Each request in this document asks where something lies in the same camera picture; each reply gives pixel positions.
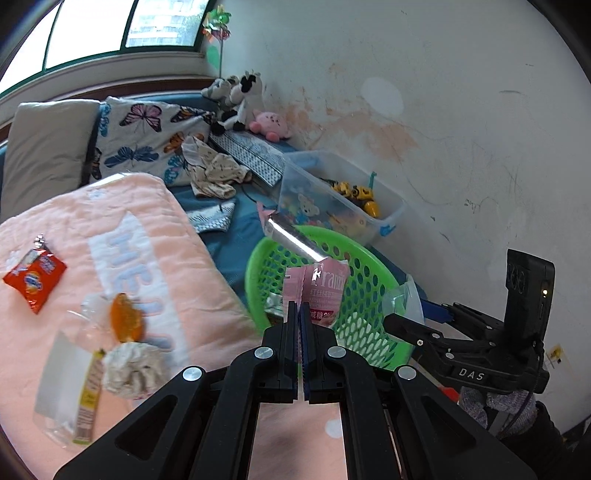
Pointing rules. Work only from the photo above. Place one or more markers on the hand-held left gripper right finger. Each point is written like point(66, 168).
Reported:
point(305, 341)

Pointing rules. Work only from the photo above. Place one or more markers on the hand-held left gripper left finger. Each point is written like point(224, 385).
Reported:
point(292, 332)

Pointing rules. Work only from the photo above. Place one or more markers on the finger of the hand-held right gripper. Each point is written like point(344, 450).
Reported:
point(406, 328)
point(461, 314)

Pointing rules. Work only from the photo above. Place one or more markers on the clear plastic wrapper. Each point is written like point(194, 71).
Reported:
point(406, 295)

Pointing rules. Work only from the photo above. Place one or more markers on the green plastic basket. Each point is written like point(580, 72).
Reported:
point(369, 295)

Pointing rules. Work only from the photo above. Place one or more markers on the pink foil snack wrapper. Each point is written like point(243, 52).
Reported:
point(323, 286)

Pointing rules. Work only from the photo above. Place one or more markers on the person's right forearm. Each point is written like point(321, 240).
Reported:
point(545, 431)

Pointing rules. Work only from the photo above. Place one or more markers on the person's right hand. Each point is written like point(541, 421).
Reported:
point(480, 401)

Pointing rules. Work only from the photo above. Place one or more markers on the blue bed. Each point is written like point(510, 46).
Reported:
point(231, 249)

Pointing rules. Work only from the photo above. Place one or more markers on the pink printed blanket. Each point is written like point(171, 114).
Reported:
point(194, 258)

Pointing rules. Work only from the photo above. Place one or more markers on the grey patterned cloth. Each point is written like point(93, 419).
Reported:
point(212, 219)

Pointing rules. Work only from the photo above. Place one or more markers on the yellow toy vehicles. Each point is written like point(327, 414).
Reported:
point(358, 194)

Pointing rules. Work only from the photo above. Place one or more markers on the clear plastic storage bin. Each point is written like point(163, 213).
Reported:
point(332, 175)

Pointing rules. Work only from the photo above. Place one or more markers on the crumpled white tissue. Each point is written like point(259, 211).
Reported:
point(131, 369)

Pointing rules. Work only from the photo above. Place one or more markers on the orange jelly in clear wrapper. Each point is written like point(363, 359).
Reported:
point(125, 318)

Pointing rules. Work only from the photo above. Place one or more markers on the beige patterned clothes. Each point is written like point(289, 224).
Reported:
point(212, 170)

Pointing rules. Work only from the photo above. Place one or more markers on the pink round plush toy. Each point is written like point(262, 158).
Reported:
point(270, 124)

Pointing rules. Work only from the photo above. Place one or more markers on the clear wrapper with yellow label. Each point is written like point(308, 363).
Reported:
point(64, 383)

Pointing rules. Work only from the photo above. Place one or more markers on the black and white cow plush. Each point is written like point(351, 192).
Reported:
point(242, 99)

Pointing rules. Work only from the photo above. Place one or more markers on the large butterfly print pillow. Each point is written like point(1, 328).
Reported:
point(138, 134)

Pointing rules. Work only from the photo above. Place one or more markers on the grey plush toy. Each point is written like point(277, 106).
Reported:
point(219, 87)

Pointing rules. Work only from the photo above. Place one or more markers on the orange red snack packet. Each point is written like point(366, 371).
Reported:
point(34, 279)

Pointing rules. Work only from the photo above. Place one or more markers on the grey pillow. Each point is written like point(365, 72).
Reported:
point(41, 147)

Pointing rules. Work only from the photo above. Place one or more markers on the colourful pinwheel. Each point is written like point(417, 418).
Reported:
point(217, 25)

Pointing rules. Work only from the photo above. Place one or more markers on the green framed window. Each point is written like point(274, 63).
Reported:
point(92, 27)

